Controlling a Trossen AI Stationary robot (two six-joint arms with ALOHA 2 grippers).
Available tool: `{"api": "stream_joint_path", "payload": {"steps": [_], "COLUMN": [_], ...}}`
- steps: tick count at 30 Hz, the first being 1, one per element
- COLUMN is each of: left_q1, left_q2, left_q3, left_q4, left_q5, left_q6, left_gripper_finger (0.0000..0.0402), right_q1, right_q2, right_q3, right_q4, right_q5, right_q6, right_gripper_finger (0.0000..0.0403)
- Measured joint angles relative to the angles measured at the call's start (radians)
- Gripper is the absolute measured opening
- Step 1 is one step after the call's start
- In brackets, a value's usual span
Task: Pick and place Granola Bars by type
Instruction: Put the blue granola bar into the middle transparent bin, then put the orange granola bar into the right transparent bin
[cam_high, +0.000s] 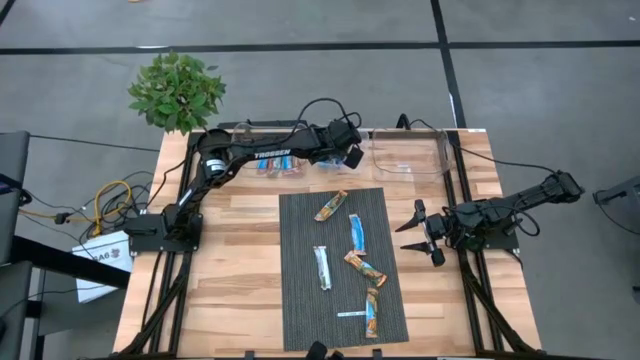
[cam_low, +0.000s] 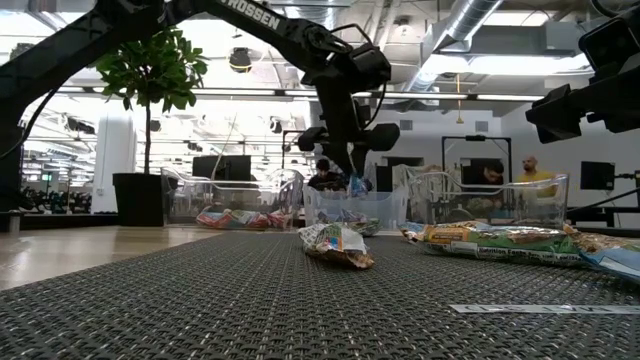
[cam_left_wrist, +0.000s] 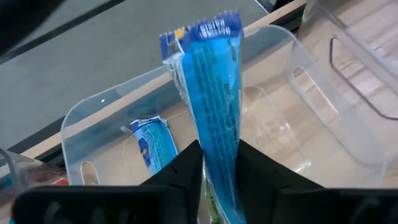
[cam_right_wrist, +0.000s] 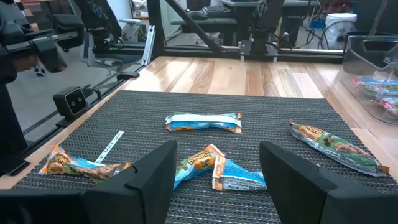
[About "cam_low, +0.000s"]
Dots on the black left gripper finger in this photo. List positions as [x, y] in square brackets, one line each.
[361, 160]
[344, 160]

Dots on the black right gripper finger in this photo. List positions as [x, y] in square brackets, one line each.
[552, 125]
[557, 98]

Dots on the peanut butter granola bar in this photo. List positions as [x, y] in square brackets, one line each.
[610, 255]
[490, 242]

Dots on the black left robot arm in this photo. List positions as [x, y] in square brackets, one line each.
[260, 17]

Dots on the crumpled white granola bar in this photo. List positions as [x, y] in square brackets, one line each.
[335, 245]

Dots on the person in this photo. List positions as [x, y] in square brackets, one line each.
[487, 174]
[325, 180]
[532, 170]

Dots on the long ceiling light strip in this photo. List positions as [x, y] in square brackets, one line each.
[235, 92]
[300, 93]
[425, 95]
[507, 97]

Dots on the translucent white plastic bin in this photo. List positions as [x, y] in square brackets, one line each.
[385, 205]

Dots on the black computer monitor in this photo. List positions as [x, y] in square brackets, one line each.
[597, 175]
[222, 167]

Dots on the yellow hanging pendant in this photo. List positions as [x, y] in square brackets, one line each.
[459, 119]

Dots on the clear plastic bin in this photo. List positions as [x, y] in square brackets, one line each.
[225, 195]
[500, 205]

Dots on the black workstation table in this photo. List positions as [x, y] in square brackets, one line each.
[605, 215]

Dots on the black ceiling spotlight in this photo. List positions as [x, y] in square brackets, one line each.
[240, 60]
[22, 50]

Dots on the white label strip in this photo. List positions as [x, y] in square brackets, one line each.
[540, 309]

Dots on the green leafy indoor tree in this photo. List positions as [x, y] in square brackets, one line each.
[160, 70]

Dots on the grey woven table mat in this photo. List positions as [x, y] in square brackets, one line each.
[200, 310]

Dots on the black square planter pot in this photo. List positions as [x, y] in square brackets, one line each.
[137, 200]

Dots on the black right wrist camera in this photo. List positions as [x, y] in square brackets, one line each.
[612, 42]

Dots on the grey wall vent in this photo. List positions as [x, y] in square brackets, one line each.
[406, 125]
[481, 126]

